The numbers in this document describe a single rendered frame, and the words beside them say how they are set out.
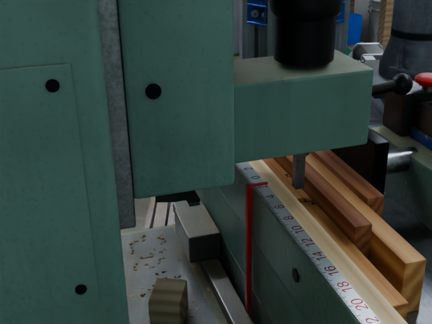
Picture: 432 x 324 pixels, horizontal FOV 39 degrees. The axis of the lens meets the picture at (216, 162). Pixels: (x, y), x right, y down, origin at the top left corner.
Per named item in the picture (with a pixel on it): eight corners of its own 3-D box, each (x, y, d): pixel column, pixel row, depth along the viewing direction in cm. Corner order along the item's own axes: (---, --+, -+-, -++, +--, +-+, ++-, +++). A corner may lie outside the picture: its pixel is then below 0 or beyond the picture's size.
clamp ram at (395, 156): (434, 216, 61) (447, 133, 57) (367, 229, 59) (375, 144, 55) (386, 178, 69) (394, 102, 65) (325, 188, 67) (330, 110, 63)
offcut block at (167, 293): (150, 332, 62) (147, 302, 60) (159, 306, 66) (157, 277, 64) (180, 334, 61) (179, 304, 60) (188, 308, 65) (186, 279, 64)
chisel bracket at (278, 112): (367, 161, 54) (376, 68, 51) (216, 184, 51) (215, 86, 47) (330, 130, 61) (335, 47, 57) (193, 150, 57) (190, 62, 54)
